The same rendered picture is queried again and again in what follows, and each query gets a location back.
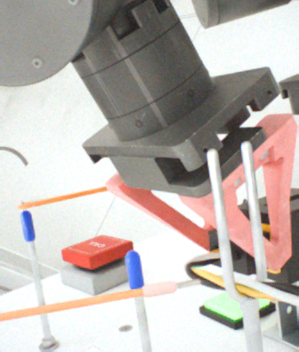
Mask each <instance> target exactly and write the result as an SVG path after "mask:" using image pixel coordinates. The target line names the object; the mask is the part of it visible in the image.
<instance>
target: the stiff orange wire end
mask: <svg viewBox="0 0 299 352"><path fill-rule="evenodd" d="M108 191H109V190H108V189H107V187H106V186H103V187H98V188H95V189H91V190H86V191H82V192H75V193H67V194H62V195H59V196H55V197H52V198H47V199H42V200H39V201H32V202H26V204H25V205H22V204H19V205H18V206H17V209H19V210H23V209H31V208H35V207H38V206H43V205H46V204H51V203H54V202H58V201H65V200H69V199H74V198H77V197H81V196H86V195H89V194H97V193H101V192H108Z"/></svg>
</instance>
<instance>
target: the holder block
mask: <svg viewBox="0 0 299 352"><path fill-rule="evenodd" d="M258 201H259V209H260V215H261V222H262V224H266V225H271V222H270V216H269V210H268V203H267V197H266V196H263V197H261V198H258ZM237 207H238V209H239V210H240V211H241V212H242V214H244V215H245V216H246V217H247V219H248V220H249V221H251V220H250V214H249V207H248V202H245V203H242V204H239V205H237ZM290 233H291V256H290V258H289V259H288V260H287V261H286V264H285V265H283V266H282V267H281V268H280V272H279V273H276V274H275V273H272V272H269V271H266V273H267V277H266V279H269V280H272V281H274V282H282V283H287V284H294V283H296V282H299V189H295V188H291V193H290Z"/></svg>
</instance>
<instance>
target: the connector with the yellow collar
mask: <svg viewBox="0 0 299 352"><path fill-rule="evenodd" d="M208 232H209V239H208V243H209V252H211V251H213V250H217V249H220V248H219V241H218V235H217V230H216V229H214V230H210V231H208ZM263 236H264V237H265V238H266V239H267V240H268V241H270V233H268V232H264V231H263ZM230 254H231V261H232V267H233V272H237V273H240V274H245V275H247V276H249V275H251V274H255V273H256V267H255V258H254V257H252V256H251V255H250V254H248V253H247V252H245V251H244V250H243V249H241V248H240V247H239V246H238V245H237V244H236V243H234V242H233V241H231V240H230ZM211 265H212V266H218V267H220V268H222V261H221V260H219V261H217V262H215V263H213V264H211Z"/></svg>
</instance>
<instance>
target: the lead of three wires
mask: <svg viewBox="0 0 299 352"><path fill-rule="evenodd" d="M219 260H221V254H220V249H217V250H213V251H211V252H208V253H207V254H205V255H200V256H195V257H192V258H189V259H188V260H187V261H186V262H185V263H184V265H183V267H182V274H183V275H184V277H185V278H186V280H194V279H199V280H200V281H201V285H203V286H206V287H207V288H209V289H213V290H218V291H226V288H225V285H224V279H223V274H211V273H209V272H207V271H206V270H203V269H196V268H200V267H204V266H208V265H211V264H213V263H215V262H217V261H219ZM234 280H235V285H236V288H237V289H238V290H239V291H241V292H245V294H246V295H247V296H250V297H254V298H258V290H256V289H255V284H256V283H257V281H255V280H252V279H249V278H246V277H245V276H242V275H237V274H234ZM258 299H259V298H258Z"/></svg>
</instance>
